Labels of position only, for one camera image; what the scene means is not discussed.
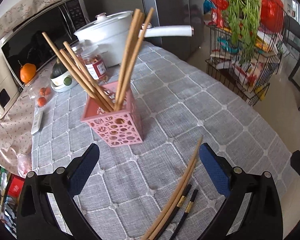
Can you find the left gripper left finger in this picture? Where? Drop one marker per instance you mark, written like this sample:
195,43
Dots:
35,217

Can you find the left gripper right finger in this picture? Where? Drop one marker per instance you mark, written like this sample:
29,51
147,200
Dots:
263,216

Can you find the black chopstick gold band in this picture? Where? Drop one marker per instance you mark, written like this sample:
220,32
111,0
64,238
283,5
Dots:
185,215
175,211

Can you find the floral table cover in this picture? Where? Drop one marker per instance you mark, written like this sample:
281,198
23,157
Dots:
15,132

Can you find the grey checked tablecloth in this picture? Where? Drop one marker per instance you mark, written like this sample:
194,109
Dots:
178,105

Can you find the white remote control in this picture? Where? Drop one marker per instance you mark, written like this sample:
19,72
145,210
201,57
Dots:
37,122

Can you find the black chair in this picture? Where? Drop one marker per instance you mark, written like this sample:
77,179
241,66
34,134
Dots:
292,39

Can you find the pink perforated utensil holder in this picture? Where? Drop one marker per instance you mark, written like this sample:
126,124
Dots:
118,128

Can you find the glass jar with tomatoes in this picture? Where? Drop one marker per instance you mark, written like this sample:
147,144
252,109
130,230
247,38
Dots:
39,91

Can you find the cream air fryer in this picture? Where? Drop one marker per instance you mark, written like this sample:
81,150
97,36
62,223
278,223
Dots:
8,89

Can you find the white bowl green dot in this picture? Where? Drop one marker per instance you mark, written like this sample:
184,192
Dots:
63,82

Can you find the orange fruit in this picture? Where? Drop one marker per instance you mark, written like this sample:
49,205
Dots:
27,72

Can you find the red plastic bag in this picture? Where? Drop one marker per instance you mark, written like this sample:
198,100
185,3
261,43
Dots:
217,12
272,14

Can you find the dark green pumpkin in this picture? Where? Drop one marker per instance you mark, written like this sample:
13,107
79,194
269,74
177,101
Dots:
58,69

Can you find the red labelled jar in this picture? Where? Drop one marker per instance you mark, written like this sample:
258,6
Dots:
94,63

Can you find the green leafy vegetables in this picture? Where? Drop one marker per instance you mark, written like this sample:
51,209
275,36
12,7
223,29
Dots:
243,18

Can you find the black microwave oven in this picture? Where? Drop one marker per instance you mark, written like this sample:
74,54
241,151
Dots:
26,44

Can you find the red goji jar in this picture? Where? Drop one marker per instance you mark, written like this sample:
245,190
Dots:
79,49

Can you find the blue plastic bag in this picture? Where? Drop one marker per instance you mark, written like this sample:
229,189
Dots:
208,6

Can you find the grey refrigerator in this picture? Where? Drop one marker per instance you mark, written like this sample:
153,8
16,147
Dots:
167,12

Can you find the white electric cooking pot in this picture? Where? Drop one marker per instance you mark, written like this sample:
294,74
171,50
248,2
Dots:
109,33

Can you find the black wire rack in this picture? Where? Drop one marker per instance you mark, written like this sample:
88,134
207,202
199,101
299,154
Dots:
250,80

